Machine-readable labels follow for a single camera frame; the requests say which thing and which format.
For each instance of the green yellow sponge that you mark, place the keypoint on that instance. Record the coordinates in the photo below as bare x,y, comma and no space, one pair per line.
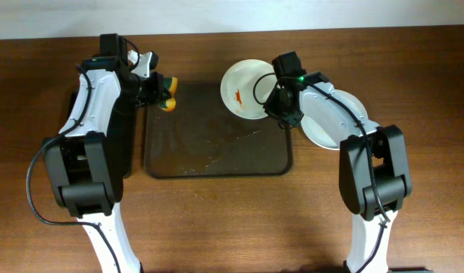
169,102

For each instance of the brown large serving tray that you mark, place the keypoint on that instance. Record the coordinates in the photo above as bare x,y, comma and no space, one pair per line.
202,138

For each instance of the white plate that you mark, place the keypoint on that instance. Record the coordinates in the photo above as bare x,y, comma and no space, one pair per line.
311,132
242,83

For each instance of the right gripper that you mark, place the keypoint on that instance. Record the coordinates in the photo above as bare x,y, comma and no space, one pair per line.
282,114

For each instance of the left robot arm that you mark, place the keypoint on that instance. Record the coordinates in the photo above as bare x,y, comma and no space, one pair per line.
92,154

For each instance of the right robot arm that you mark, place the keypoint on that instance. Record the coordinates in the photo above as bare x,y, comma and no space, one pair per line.
374,175

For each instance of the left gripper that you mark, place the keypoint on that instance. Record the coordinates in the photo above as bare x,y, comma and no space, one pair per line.
156,88

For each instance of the black small tray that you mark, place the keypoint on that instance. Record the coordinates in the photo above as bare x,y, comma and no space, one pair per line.
127,157

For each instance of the white plate back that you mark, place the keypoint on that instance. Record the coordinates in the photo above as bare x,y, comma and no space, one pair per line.
242,83

